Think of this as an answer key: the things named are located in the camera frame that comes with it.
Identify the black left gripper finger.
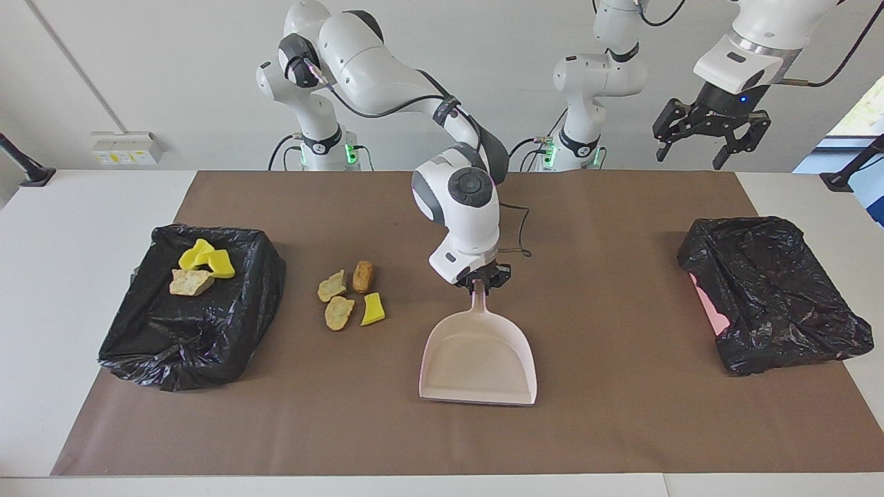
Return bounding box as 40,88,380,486
711,110,772,170
653,99,700,163

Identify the pale pink plastic dustpan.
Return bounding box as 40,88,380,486
419,282,538,406

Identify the yellow foam trash piece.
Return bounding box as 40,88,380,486
202,249,236,280
360,293,386,327
178,239,216,271

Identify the tan foam trash piece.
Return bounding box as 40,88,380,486
317,269,349,303
325,296,356,331

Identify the grey-tan foam trash piece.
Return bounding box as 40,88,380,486
169,269,215,298

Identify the black plastic trash bag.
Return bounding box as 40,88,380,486
97,222,287,393
677,216,875,377

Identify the pink plastic bin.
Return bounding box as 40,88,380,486
689,271,729,337

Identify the black clamp stand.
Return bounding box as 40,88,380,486
0,133,57,188
820,135,884,193

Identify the bright window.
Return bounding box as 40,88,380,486
825,69,884,139

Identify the brown table mat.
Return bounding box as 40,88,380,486
50,170,884,477

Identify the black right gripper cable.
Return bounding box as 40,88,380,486
304,59,532,260

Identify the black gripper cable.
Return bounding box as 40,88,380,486
304,59,532,260
773,17,884,89

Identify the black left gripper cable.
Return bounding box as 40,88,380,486
773,17,884,89

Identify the black arm base cable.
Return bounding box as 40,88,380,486
268,135,299,171
508,137,553,172

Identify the white wall socket box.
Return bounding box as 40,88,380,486
90,131,165,166

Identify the white wall cable duct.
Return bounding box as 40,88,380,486
24,0,132,133

